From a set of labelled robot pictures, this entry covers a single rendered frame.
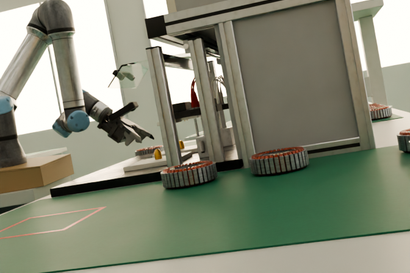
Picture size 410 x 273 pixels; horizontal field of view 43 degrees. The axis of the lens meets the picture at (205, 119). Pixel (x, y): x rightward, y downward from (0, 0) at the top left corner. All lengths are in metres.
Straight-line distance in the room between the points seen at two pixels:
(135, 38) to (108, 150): 1.44
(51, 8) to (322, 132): 1.12
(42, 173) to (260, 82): 0.82
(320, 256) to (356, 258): 0.03
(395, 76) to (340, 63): 4.99
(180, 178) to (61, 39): 1.00
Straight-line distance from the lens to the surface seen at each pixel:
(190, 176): 0.99
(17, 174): 1.70
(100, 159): 6.67
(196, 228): 0.65
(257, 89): 1.13
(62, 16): 1.89
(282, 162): 0.95
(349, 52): 1.12
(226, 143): 1.56
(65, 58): 1.87
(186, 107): 1.34
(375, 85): 2.43
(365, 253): 0.47
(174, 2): 1.28
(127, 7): 6.54
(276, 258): 0.49
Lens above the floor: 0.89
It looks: 1 degrees down
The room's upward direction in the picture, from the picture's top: 10 degrees counter-clockwise
